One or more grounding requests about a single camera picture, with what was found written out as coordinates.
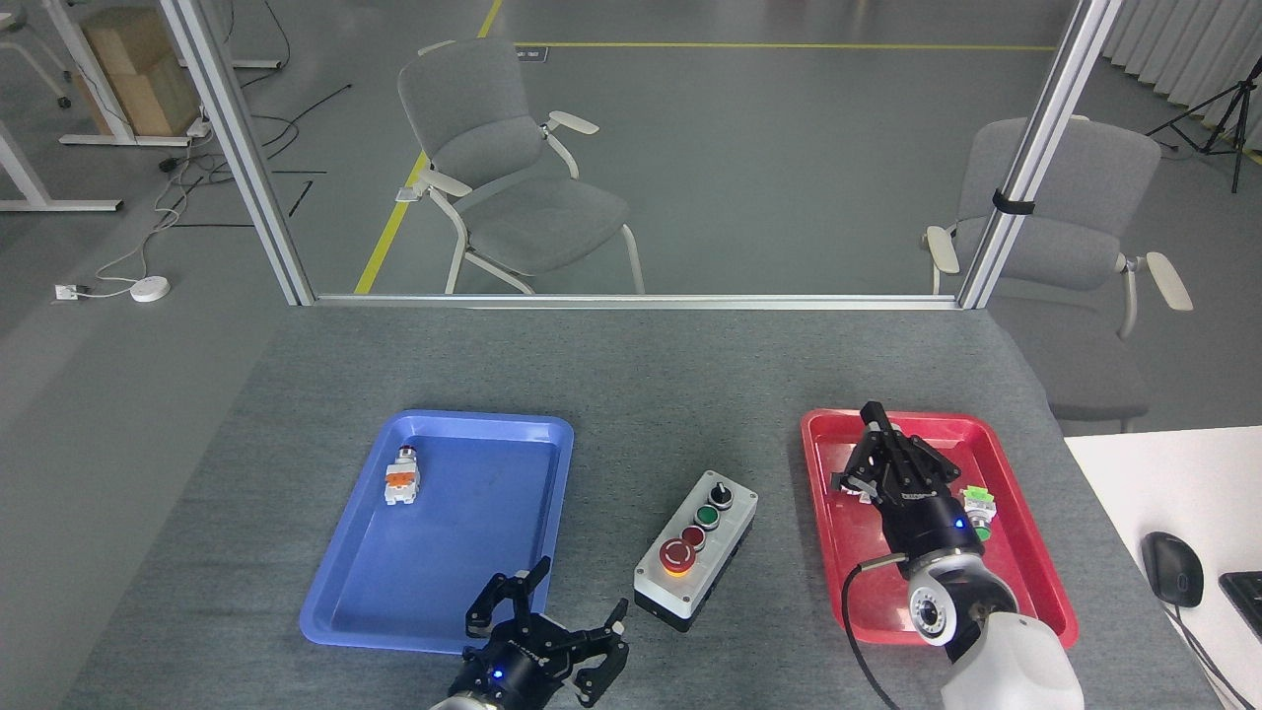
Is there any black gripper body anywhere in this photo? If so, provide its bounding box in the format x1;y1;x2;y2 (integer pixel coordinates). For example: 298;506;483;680
876;491;979;571
446;639;575;710

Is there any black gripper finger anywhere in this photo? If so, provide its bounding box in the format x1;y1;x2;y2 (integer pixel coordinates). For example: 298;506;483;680
464;555;554;644
830;422;896;508
860;399;963;497
566;597;632;709

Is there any grey control box with buttons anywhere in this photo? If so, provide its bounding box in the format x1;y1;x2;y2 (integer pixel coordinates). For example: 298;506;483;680
632;468;760;634

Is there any brown cardboard box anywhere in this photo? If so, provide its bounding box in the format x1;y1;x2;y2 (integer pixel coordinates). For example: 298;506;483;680
73;7;204;138

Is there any blue plastic tray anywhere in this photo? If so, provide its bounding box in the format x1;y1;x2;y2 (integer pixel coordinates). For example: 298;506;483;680
298;409;577;656

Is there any red plastic tray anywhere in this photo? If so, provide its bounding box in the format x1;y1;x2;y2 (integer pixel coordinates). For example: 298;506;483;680
799;408;1081;650

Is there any white side table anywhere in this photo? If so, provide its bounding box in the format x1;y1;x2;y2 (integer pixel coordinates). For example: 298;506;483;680
1062;425;1262;710

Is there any black computer mouse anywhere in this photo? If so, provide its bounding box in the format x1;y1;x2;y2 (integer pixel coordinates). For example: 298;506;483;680
1140;531;1206;609

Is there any grey chair with white armrests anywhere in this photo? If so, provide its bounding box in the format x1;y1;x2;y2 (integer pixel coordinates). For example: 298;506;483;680
923;114;1195;436
395;38;648;296

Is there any black keyboard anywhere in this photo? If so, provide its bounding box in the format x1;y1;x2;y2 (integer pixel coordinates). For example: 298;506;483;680
1218;570;1262;643

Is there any black tripod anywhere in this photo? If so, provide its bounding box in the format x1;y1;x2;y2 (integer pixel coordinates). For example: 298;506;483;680
1145;57;1262;194

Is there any grey pleated curtain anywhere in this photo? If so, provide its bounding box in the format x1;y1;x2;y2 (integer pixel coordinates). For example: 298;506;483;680
1098;0;1262;167

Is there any green push-button switch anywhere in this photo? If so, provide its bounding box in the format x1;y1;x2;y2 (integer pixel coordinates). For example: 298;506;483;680
960;482;1000;542

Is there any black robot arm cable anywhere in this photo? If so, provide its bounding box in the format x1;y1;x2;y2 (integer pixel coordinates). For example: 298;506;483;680
840;552;910;710

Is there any orange white push-button switch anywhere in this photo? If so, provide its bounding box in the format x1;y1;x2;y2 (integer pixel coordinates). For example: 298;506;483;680
384;445;423;508

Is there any silver aluminium rail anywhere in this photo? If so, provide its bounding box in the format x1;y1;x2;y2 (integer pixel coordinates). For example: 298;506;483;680
310;292;963;312

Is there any black mouse cable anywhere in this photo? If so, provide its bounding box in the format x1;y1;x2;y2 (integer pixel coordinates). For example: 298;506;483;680
1161;600;1261;710

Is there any silver aluminium post with strap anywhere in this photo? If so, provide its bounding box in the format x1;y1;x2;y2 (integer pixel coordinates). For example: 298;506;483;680
955;0;1126;311

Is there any white floor cable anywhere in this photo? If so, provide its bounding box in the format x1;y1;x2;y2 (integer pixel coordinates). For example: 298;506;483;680
91;138;214;297

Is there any black floor cable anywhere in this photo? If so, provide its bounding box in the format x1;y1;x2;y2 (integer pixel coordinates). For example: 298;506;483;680
158;0;354;230

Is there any white desk frame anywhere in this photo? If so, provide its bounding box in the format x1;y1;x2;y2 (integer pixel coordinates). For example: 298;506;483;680
0;0;194;214

